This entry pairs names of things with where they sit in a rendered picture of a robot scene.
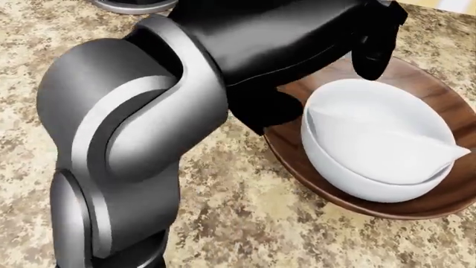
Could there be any dark brown wooden bowl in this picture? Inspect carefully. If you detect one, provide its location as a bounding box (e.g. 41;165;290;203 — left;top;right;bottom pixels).
262;54;476;221

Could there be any small white ceramic bowl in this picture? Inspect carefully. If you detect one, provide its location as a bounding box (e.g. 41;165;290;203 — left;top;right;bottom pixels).
306;79;472;185

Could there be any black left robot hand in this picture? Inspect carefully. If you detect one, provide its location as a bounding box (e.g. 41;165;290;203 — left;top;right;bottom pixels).
173;0;407;137

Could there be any large white ceramic bowl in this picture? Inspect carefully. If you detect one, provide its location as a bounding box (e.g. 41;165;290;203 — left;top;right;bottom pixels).
300;78;457;204

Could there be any silver black round object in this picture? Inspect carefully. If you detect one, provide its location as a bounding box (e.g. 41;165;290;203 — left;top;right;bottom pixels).
90;0;180;16

